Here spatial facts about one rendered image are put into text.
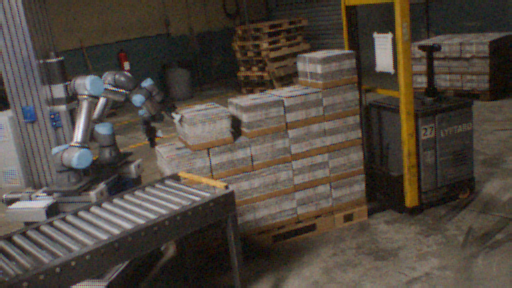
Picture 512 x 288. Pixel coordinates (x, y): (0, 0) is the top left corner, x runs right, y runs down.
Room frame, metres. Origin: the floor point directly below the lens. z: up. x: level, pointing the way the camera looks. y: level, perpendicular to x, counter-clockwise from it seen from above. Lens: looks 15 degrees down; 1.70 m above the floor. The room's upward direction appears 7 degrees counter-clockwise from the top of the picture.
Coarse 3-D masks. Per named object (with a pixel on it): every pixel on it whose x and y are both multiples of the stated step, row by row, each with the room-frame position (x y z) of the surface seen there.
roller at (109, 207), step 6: (102, 204) 2.56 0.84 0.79; (108, 204) 2.53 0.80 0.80; (108, 210) 2.50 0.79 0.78; (114, 210) 2.46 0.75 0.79; (120, 210) 2.43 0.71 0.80; (126, 210) 2.41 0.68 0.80; (120, 216) 2.40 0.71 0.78; (126, 216) 2.36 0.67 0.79; (132, 216) 2.33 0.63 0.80; (138, 216) 2.31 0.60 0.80; (132, 222) 2.31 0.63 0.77; (138, 222) 2.27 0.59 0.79; (144, 222) 2.24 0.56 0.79
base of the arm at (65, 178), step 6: (60, 174) 2.89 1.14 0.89; (66, 174) 2.88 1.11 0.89; (72, 174) 2.90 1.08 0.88; (78, 174) 2.93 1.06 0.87; (60, 180) 2.88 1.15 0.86; (66, 180) 2.87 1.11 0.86; (72, 180) 2.89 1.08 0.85; (78, 180) 2.91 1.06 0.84; (60, 186) 2.87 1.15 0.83; (66, 186) 2.87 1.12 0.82
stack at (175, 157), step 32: (320, 128) 3.57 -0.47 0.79; (160, 160) 3.42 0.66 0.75; (192, 160) 3.24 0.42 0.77; (224, 160) 3.32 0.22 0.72; (256, 160) 3.39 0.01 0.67; (320, 160) 3.55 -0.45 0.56; (256, 192) 3.38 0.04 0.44; (320, 192) 3.54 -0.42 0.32; (224, 224) 3.29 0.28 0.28; (256, 224) 3.37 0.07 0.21; (288, 224) 3.45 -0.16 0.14; (320, 224) 3.53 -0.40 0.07
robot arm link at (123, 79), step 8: (120, 72) 3.64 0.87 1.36; (120, 80) 3.61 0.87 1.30; (128, 80) 3.62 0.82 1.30; (128, 88) 3.62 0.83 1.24; (136, 88) 3.65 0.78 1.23; (144, 104) 3.71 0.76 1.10; (152, 104) 3.76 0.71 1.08; (152, 112) 3.75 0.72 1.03; (152, 120) 3.79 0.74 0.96; (160, 120) 3.77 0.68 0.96
